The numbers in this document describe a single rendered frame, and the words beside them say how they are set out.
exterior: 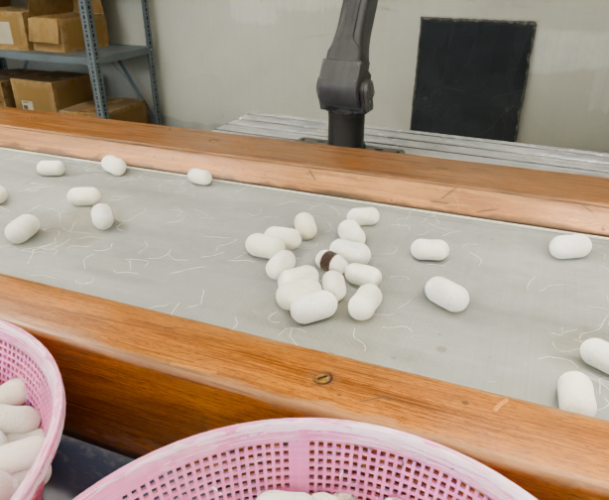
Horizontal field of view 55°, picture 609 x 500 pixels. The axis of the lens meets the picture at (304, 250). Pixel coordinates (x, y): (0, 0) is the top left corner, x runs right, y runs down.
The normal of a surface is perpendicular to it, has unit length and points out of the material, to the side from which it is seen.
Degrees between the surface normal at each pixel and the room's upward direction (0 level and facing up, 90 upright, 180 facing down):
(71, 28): 90
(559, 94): 90
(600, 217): 45
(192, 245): 0
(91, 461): 0
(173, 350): 0
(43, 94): 90
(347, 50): 60
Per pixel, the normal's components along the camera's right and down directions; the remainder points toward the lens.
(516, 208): -0.26, -0.33
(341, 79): -0.36, -0.07
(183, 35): -0.42, 0.41
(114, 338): 0.00, -0.89
